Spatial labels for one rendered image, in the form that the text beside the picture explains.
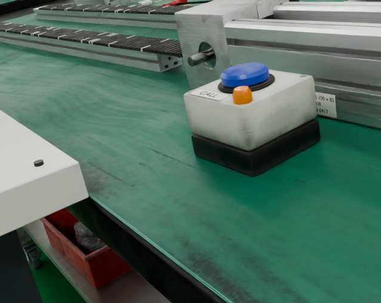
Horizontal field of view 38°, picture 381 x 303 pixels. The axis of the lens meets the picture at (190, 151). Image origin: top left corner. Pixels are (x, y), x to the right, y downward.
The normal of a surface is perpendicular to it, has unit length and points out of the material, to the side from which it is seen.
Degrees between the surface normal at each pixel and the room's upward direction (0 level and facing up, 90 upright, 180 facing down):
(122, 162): 0
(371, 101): 90
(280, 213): 0
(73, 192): 90
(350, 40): 90
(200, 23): 90
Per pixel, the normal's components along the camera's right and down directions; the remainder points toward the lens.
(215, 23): -0.79, 0.37
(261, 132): 0.59, 0.22
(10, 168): -0.18, -0.91
